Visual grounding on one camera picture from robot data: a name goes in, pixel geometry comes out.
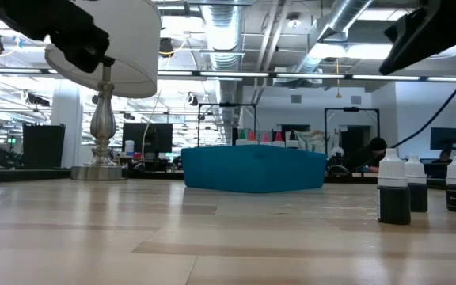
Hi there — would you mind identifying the silver ribbed ceiling duct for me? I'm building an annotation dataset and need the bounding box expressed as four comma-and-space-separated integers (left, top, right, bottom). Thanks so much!
202, 3, 245, 146

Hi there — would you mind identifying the silver spiral ceiling duct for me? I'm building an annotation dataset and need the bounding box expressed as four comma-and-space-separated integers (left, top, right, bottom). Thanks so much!
291, 0, 374, 74

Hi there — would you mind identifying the black cabinet panel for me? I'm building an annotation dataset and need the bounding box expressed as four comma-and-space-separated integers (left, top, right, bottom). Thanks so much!
22, 123, 67, 170

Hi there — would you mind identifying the black ceiling device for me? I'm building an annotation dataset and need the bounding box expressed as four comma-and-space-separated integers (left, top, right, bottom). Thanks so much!
158, 37, 174, 59

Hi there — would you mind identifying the white shade silver table lamp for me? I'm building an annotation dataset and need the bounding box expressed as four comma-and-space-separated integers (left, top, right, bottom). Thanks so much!
44, 0, 162, 182

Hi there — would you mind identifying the brass hanging pendant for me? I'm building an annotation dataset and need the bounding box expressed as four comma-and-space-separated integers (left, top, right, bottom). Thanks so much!
334, 58, 343, 99

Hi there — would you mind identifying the dark monitor on arm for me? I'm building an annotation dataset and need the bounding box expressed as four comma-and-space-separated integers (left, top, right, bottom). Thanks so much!
429, 127, 456, 152

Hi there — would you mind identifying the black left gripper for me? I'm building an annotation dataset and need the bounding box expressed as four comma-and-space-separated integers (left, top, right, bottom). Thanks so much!
0, 0, 94, 40

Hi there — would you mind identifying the blue plastic tray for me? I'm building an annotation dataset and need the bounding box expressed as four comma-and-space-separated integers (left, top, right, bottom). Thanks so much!
180, 144, 328, 194

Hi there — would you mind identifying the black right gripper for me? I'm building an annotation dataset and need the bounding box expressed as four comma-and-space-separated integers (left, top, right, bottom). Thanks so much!
378, 0, 456, 76

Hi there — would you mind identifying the small dark dropper bottle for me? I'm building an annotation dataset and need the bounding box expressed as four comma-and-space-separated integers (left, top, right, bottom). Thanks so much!
404, 154, 429, 213
377, 148, 412, 226

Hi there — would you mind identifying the large black food coloring bottle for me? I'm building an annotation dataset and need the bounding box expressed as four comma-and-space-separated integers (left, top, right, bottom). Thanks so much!
286, 129, 300, 150

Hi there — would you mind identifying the grey cloth cover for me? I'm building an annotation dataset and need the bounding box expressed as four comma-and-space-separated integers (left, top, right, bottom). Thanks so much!
297, 129, 342, 154

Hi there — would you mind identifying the person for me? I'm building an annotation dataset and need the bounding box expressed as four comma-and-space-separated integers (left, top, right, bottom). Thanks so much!
431, 149, 454, 164
346, 137, 390, 173

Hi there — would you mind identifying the black computer monitor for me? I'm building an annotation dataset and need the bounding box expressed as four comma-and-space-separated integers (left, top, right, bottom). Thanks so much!
122, 122, 173, 155

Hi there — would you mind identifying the black metal frame rig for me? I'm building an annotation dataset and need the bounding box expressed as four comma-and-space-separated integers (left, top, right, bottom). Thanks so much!
197, 102, 257, 147
324, 106, 381, 159

